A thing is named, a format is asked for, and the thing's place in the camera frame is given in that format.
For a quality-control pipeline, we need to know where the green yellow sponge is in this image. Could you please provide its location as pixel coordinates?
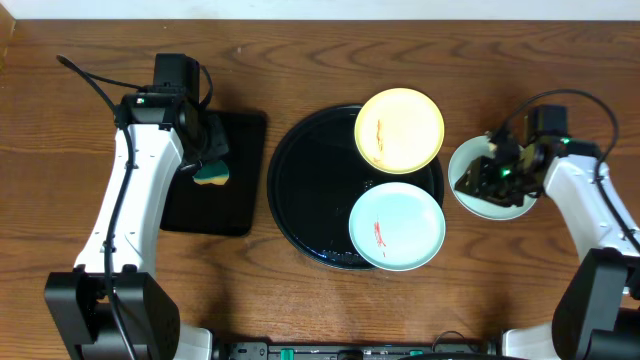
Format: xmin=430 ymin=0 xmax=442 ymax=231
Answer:
xmin=193 ymin=160 xmax=230 ymax=186

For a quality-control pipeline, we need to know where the light green plate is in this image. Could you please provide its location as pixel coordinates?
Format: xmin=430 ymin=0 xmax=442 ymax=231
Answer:
xmin=348 ymin=182 xmax=446 ymax=271
xmin=448 ymin=135 xmax=536 ymax=221

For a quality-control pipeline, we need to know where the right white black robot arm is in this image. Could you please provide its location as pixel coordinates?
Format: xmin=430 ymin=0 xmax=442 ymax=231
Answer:
xmin=448 ymin=136 xmax=639 ymax=359

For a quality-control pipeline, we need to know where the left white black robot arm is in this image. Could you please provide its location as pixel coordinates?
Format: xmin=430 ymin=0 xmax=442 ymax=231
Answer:
xmin=44 ymin=91 xmax=220 ymax=359

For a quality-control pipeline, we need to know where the black rectangular tray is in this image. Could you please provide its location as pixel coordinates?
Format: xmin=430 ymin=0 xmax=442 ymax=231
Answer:
xmin=160 ymin=110 xmax=267 ymax=236

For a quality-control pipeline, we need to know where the black round tray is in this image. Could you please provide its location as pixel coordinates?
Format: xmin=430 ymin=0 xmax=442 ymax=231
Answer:
xmin=267 ymin=104 xmax=444 ymax=270

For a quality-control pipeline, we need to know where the yellow plate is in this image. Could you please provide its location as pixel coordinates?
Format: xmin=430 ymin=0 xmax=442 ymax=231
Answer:
xmin=354 ymin=88 xmax=445 ymax=174

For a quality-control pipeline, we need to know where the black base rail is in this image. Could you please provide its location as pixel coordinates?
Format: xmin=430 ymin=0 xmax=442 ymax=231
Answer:
xmin=211 ymin=331 xmax=501 ymax=360

